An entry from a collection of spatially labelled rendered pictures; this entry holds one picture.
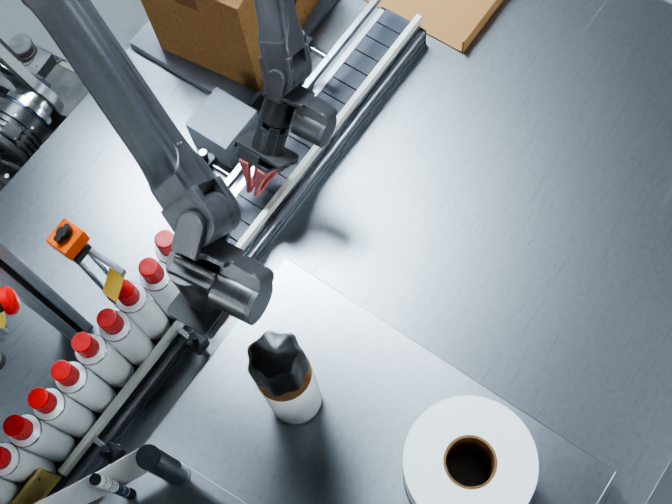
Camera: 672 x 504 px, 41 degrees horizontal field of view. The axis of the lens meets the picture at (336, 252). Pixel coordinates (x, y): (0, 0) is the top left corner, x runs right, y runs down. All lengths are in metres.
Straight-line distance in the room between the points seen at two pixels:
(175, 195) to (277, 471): 0.62
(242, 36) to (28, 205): 0.55
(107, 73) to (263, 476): 0.75
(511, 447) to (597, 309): 0.39
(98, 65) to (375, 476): 0.80
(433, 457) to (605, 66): 0.90
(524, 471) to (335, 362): 0.38
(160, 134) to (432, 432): 0.62
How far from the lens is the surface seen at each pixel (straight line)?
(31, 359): 1.74
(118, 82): 1.08
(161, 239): 1.45
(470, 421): 1.38
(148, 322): 1.53
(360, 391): 1.54
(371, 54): 1.81
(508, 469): 1.38
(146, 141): 1.07
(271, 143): 1.54
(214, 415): 1.56
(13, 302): 1.20
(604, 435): 1.61
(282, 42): 1.44
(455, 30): 1.90
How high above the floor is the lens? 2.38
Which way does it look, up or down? 68 degrees down
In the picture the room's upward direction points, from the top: 11 degrees counter-clockwise
